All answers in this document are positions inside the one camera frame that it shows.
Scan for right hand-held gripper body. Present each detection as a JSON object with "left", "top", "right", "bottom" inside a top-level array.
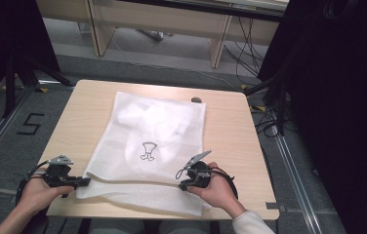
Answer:
[{"left": 181, "top": 149, "right": 213, "bottom": 190}]

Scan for white mesh laundry bag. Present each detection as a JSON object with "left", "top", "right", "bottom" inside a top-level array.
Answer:
[{"left": 75, "top": 91, "right": 214, "bottom": 218}]

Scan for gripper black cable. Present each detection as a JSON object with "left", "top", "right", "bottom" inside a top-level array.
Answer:
[
  {"left": 210, "top": 167, "right": 240, "bottom": 200},
  {"left": 15, "top": 160, "right": 50, "bottom": 207}
]

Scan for light wooden desk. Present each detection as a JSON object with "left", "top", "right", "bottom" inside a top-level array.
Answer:
[{"left": 35, "top": 0, "right": 291, "bottom": 69}]

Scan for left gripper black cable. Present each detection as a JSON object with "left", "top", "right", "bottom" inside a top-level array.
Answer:
[{"left": 15, "top": 160, "right": 50, "bottom": 207}]

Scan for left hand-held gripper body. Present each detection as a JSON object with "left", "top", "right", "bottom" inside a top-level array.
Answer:
[{"left": 43, "top": 154, "right": 83, "bottom": 190}]

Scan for black metal stand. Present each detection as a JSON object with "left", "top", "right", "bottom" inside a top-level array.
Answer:
[
  {"left": 3, "top": 53, "right": 73, "bottom": 119},
  {"left": 243, "top": 72, "right": 288, "bottom": 137}
]

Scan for black curtain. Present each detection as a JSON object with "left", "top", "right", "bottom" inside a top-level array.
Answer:
[
  {"left": 258, "top": 0, "right": 367, "bottom": 234},
  {"left": 0, "top": 0, "right": 61, "bottom": 111}
]

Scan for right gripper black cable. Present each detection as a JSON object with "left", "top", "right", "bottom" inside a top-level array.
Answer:
[{"left": 210, "top": 167, "right": 240, "bottom": 200}]

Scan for person's right hand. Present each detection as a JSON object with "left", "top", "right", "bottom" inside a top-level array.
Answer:
[{"left": 186, "top": 161, "right": 238, "bottom": 212}]

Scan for person's left hand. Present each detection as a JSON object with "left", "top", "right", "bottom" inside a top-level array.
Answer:
[{"left": 20, "top": 176, "right": 76, "bottom": 217}]

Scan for power strip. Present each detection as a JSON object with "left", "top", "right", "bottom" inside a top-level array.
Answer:
[{"left": 137, "top": 28, "right": 166, "bottom": 42}]

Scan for black floor cables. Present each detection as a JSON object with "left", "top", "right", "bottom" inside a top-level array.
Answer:
[{"left": 223, "top": 15, "right": 272, "bottom": 86}]

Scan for person's grey pants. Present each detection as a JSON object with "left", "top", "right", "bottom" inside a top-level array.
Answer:
[{"left": 87, "top": 217, "right": 236, "bottom": 234}]

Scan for white garment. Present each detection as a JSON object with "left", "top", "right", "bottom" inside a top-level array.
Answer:
[{"left": 116, "top": 97, "right": 190, "bottom": 160}]

